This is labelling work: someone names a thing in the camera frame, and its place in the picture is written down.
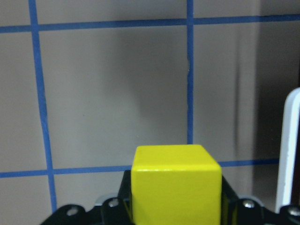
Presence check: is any white drawer handle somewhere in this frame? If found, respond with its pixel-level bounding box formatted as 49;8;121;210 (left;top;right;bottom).
275;88;300;212

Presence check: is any yellow block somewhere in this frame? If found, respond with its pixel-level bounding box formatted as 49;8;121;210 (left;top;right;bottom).
131;145;222;225

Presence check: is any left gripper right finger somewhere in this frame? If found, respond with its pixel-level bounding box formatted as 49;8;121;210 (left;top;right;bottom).
220;177;263;225

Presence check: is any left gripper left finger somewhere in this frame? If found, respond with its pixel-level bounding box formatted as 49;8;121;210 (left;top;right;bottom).
101;170;134;225

